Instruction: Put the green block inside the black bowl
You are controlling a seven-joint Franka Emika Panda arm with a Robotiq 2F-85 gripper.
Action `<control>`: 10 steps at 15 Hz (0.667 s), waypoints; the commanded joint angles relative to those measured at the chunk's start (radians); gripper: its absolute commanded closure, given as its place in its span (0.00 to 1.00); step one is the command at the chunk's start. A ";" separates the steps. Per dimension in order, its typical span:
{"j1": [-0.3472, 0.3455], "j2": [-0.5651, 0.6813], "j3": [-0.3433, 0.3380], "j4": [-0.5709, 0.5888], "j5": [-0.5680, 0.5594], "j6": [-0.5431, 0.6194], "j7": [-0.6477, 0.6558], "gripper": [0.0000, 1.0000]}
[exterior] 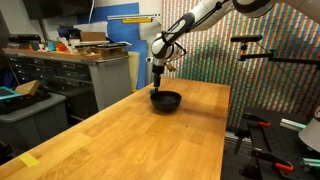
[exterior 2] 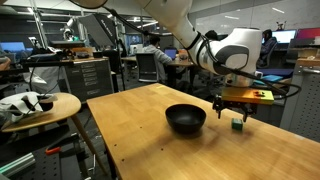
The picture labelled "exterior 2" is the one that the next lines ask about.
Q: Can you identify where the blue cushion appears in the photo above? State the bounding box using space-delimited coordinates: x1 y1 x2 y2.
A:
258 68 295 79

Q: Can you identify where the open laptop blue screen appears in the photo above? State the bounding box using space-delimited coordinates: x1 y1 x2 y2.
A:
164 47 178 61

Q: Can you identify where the grey drawer cabinet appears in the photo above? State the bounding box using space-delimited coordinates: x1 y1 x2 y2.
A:
64 58 115 103

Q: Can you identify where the orange handled tool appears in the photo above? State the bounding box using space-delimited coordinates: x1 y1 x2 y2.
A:
44 145 63 156

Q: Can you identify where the teal tablet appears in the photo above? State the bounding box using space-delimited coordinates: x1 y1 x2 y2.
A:
253 74 284 86

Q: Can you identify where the wooden box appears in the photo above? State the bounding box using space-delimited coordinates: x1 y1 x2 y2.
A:
295 48 320 68

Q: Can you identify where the round wooden side table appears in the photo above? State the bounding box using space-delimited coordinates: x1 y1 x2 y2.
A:
0 92 108 175

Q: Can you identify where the green block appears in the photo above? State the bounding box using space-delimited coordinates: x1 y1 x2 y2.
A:
231 117 244 131

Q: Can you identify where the red lit monitor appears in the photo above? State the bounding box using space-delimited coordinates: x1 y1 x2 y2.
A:
296 27 320 40

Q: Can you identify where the person in dark hoodie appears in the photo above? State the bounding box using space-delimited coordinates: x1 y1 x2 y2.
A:
258 29 279 68

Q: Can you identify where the person in grey hoodie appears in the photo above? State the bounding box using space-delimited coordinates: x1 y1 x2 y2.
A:
143 34 175 84

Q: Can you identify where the grey perforated cabinet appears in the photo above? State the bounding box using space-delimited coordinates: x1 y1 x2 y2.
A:
279 63 320 143

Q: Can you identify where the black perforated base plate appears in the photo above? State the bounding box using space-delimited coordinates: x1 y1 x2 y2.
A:
0 146 84 180

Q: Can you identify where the grey plastic bin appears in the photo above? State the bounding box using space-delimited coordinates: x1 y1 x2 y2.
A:
255 99 288 128

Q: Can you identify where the orange yellow wrist camera box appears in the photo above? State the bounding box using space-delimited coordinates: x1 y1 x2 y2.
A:
220 86 275 106

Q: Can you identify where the white cloth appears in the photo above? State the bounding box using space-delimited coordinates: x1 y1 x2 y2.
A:
0 91 58 126

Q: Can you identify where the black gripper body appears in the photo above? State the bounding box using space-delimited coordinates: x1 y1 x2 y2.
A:
212 95 259 114

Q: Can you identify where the black round object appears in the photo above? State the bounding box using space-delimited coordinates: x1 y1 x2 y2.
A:
36 94 55 113

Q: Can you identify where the black softbox light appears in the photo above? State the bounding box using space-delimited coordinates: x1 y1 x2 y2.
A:
78 13 118 48

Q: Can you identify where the aluminium extrusion bar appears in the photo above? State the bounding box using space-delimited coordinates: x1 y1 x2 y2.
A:
0 152 36 178

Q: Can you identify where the blue lit monitor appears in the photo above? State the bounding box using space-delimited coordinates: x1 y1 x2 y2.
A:
0 41 27 54

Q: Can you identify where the black bowl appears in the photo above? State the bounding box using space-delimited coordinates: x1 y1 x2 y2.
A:
165 103 207 135

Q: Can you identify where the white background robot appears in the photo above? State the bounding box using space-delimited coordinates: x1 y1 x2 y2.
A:
59 18 81 43

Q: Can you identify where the bright computer monitor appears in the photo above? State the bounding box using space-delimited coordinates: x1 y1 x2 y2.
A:
271 29 298 44

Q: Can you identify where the black mesh office chair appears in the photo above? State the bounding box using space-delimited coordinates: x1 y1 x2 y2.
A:
135 53 159 83

